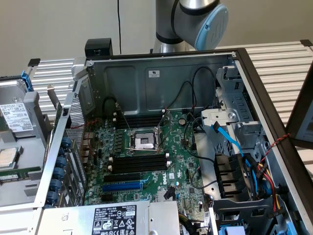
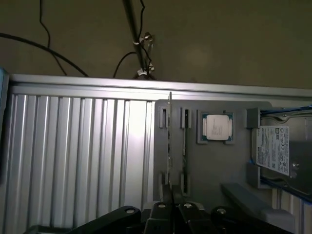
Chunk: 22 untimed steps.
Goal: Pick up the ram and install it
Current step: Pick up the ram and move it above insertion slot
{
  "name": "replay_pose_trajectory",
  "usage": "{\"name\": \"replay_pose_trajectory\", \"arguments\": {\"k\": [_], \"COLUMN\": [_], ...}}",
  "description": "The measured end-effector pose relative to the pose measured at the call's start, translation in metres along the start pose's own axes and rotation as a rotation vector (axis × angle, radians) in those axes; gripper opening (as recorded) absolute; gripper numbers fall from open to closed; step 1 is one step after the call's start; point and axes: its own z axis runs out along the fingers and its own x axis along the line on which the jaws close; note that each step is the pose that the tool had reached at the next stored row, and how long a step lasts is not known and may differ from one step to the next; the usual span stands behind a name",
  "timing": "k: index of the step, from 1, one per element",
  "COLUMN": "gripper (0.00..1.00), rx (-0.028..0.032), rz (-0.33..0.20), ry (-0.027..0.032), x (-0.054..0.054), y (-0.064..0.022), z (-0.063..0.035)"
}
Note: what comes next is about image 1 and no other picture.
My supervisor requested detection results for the green RAM stick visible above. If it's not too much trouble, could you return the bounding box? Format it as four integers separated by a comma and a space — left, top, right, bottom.
0, 166, 42, 181

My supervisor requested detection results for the silver socket cover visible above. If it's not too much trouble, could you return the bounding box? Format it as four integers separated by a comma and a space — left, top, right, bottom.
156, 109, 172, 150

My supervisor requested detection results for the CPU socket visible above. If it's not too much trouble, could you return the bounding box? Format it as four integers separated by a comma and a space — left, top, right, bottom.
126, 128, 160, 154

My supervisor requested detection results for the thin metal locking lever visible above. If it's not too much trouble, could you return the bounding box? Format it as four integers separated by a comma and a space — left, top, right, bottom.
114, 102, 132, 130
124, 145, 159, 151

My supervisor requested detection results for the green motherboard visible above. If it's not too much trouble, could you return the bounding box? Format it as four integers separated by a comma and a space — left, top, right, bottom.
84, 110, 211, 228

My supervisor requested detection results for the open grey PC case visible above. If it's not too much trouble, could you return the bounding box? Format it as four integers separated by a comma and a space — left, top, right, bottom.
33, 47, 313, 235

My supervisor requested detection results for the long black expansion slot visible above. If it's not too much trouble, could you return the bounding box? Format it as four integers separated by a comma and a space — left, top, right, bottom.
103, 172, 142, 183

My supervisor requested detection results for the silver port block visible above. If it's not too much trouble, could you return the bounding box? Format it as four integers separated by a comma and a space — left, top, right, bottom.
80, 132, 95, 164

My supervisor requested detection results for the blue expansion slot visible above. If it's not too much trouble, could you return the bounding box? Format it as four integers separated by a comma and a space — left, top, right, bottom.
101, 181, 144, 193

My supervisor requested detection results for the small silver heatsink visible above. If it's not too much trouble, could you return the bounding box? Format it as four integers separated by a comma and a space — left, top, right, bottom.
156, 190, 177, 203

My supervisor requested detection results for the metal disk bay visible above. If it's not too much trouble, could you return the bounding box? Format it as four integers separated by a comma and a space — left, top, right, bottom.
200, 65, 265, 157

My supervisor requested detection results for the black plastic fan shroud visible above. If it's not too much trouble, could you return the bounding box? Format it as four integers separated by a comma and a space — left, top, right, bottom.
213, 153, 256, 199

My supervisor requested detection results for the black box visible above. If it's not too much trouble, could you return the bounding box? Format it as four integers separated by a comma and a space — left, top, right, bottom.
84, 38, 113, 59

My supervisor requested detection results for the black plastic disk bay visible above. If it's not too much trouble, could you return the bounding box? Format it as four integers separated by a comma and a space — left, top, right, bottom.
211, 197, 278, 235

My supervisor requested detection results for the silver power supply with label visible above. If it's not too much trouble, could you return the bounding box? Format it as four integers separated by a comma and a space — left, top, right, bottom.
36, 200, 181, 235

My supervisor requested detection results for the light blue plastic piece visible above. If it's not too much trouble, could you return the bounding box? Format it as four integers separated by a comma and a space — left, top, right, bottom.
219, 225, 247, 235

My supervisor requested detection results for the silver hard disk with label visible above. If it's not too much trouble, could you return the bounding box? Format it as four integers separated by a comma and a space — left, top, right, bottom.
0, 79, 35, 138

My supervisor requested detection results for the dark computer case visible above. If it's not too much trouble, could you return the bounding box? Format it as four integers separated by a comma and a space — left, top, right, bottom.
285, 61, 313, 149

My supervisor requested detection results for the silver CPU chip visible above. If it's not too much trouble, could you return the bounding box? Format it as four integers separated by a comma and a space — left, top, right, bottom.
0, 147, 19, 170

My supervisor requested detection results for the low black wire arch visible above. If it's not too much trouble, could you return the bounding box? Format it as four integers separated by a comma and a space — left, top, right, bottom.
168, 81, 194, 110

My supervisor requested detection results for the thick black wire loop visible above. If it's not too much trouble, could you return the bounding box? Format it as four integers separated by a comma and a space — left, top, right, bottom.
102, 96, 117, 117

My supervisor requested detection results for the black curved wire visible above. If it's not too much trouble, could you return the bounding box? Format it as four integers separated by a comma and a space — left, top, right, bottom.
183, 117, 216, 163

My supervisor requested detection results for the tall black wire loop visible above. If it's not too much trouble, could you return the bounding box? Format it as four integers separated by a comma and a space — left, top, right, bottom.
192, 67, 219, 110

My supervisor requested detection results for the flat blue SATA wire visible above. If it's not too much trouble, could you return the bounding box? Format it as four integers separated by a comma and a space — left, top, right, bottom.
210, 121, 245, 157

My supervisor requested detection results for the black wire connector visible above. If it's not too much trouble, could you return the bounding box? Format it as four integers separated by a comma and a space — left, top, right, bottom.
163, 186, 177, 200

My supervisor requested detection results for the thin red wire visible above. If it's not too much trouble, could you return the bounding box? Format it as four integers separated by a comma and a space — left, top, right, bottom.
70, 118, 100, 130

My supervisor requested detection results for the thin black wire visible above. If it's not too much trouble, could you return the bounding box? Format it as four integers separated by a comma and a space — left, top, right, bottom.
191, 167, 218, 189

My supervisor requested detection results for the long black robot cable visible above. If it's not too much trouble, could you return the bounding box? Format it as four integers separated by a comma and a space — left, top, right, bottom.
116, 0, 122, 55

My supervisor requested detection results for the yellow black wire bundle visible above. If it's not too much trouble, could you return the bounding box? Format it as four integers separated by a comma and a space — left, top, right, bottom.
179, 212, 196, 228

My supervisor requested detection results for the graphics card with silver bracket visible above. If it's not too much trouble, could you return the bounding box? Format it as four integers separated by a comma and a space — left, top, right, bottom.
45, 84, 64, 130

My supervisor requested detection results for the round blue wire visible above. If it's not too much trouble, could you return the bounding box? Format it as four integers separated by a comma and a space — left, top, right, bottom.
243, 156, 259, 191

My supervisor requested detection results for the red black twisted wire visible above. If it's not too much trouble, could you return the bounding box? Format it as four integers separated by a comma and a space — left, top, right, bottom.
259, 133, 291, 164

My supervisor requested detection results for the red power wire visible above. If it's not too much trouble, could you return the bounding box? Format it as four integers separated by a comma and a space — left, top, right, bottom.
260, 166, 277, 191

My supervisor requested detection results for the yellow power wire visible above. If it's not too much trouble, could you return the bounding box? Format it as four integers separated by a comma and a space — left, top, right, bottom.
265, 168, 282, 211

